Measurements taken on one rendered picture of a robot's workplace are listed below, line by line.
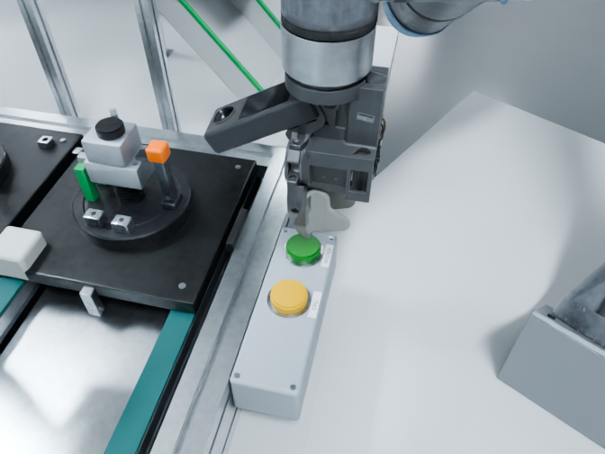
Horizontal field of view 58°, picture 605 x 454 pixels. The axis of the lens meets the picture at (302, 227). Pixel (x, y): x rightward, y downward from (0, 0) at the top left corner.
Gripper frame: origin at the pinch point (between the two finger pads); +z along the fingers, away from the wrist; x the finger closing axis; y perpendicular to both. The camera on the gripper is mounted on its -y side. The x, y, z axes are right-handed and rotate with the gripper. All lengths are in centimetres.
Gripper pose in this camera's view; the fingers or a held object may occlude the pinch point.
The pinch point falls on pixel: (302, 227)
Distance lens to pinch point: 60.7
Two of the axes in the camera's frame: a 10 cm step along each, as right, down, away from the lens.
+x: 2.2, -7.1, 6.6
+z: 0.0, 6.8, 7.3
